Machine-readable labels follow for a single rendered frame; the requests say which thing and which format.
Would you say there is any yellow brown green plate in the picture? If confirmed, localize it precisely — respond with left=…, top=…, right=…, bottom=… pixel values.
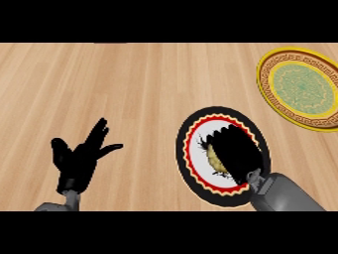
left=253, top=46, right=338, bottom=133

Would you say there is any black red white plate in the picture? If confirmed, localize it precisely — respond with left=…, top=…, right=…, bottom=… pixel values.
left=174, top=105, right=271, bottom=209

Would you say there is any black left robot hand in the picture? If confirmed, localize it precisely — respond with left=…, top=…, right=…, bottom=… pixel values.
left=50, top=117, right=124, bottom=195

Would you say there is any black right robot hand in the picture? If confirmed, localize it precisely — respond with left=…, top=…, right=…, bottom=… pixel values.
left=197, top=124, right=264, bottom=186

